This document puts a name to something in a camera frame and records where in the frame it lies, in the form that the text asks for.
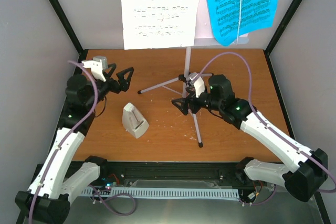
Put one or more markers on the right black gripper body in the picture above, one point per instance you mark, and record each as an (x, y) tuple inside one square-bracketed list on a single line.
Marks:
[(196, 107)]

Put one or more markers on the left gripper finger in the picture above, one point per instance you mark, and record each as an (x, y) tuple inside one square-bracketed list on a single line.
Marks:
[(124, 78), (111, 68)]

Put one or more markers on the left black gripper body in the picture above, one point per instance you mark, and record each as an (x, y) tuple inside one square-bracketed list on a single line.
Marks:
[(114, 86)]

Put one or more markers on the white metronome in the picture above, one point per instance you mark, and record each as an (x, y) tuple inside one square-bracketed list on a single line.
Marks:
[(133, 121)]

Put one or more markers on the white music stand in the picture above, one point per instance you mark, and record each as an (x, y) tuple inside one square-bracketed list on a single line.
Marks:
[(189, 37)]

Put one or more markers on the white sheet music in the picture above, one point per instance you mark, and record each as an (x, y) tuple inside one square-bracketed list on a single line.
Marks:
[(153, 24)]

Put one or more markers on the blue sheet music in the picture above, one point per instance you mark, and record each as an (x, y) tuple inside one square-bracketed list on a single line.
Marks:
[(231, 19)]

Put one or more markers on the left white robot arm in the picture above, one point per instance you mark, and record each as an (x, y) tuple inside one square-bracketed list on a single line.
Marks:
[(49, 197)]

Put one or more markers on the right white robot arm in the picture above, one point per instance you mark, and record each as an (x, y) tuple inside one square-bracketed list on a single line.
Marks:
[(241, 115)]

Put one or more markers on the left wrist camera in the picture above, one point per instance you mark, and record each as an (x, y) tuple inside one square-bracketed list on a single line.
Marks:
[(98, 65)]

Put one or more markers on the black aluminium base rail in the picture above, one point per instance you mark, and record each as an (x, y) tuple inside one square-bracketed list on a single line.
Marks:
[(168, 172)]

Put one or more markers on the light blue cable duct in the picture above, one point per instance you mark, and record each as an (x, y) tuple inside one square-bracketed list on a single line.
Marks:
[(173, 193)]

